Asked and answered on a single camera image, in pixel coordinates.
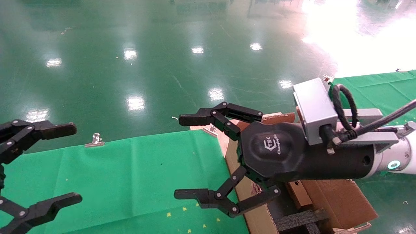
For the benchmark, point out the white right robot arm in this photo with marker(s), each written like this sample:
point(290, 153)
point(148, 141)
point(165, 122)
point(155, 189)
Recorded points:
point(408, 152)

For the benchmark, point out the small brown cardboard box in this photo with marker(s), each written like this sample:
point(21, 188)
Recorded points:
point(299, 195)

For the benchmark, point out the black foam divider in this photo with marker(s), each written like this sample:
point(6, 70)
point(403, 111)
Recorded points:
point(299, 221)

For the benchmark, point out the large green table cloth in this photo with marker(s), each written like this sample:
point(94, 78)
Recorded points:
point(130, 182)

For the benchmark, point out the grey camera mounting bracket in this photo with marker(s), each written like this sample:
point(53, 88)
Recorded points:
point(367, 138)

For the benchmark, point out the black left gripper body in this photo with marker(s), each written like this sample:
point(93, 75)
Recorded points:
point(1, 178)

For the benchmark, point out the metal binder clip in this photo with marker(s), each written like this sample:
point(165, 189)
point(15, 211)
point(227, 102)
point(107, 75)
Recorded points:
point(327, 78)
point(209, 131)
point(95, 142)

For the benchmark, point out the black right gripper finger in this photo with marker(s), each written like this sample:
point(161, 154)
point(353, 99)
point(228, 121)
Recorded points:
point(227, 110)
point(211, 199)

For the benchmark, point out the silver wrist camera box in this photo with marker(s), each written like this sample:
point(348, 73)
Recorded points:
point(313, 107)

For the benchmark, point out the large open cardboard carton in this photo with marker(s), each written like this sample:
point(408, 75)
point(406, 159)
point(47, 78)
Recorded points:
point(341, 201)

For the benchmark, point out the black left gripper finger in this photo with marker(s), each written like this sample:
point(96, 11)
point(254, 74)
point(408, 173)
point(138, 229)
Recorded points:
point(42, 211)
point(48, 130)

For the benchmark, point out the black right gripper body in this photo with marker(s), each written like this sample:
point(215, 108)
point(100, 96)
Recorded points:
point(276, 149)

